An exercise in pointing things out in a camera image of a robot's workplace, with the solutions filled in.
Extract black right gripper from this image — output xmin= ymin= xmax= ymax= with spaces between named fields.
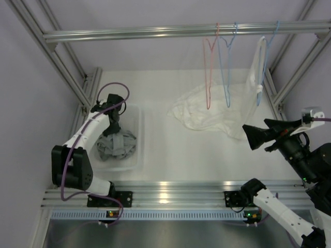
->
xmin=242 ymin=118 xmax=317 ymax=183

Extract grey clothes pile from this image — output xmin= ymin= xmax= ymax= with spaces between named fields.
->
xmin=109 ymin=129 xmax=137 ymax=160

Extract grey tank top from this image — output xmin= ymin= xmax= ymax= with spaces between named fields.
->
xmin=96 ymin=135 xmax=114 ymax=161

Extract blue wire hanger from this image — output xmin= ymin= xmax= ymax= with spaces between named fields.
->
xmin=217 ymin=22 xmax=238 ymax=108
xmin=257 ymin=20 xmax=280 ymax=106

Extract pink wire hanger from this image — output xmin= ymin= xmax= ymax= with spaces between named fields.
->
xmin=202 ymin=23 xmax=219 ymax=110

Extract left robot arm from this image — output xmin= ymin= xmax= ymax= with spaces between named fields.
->
xmin=51 ymin=94 xmax=126 ymax=207

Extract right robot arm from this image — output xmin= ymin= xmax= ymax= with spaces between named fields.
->
xmin=237 ymin=117 xmax=330 ymax=247

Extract white tank top on hanger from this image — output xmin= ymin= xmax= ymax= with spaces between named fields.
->
xmin=227 ymin=36 xmax=266 ymax=140

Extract white plastic basket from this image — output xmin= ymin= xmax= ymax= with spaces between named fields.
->
xmin=89 ymin=104 xmax=144 ymax=172

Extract white garment under pile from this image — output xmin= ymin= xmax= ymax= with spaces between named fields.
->
xmin=167 ymin=84 xmax=236 ymax=134

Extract aluminium frame left struts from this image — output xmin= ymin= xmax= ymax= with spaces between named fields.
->
xmin=5 ymin=0 xmax=104 ymax=117

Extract aluminium frame struts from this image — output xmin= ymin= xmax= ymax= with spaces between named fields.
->
xmin=5 ymin=0 xmax=104 ymax=117
xmin=262 ymin=0 xmax=331 ymax=112

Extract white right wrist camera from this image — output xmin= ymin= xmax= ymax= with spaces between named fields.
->
xmin=290 ymin=106 xmax=325 ymax=136

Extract aluminium frame right struts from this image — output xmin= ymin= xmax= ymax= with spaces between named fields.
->
xmin=262 ymin=0 xmax=331 ymax=112

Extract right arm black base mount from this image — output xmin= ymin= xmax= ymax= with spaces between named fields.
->
xmin=224 ymin=191 xmax=249 ymax=208

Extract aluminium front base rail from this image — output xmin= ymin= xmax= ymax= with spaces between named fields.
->
xmin=41 ymin=180 xmax=311 ymax=209

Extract aluminium hanging rail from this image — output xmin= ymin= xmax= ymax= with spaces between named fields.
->
xmin=42 ymin=20 xmax=330 ymax=43

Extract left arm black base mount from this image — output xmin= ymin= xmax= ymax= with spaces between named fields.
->
xmin=87 ymin=191 xmax=133 ymax=208

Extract slotted grey cable duct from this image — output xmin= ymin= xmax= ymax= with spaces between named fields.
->
xmin=51 ymin=210 xmax=247 ymax=221

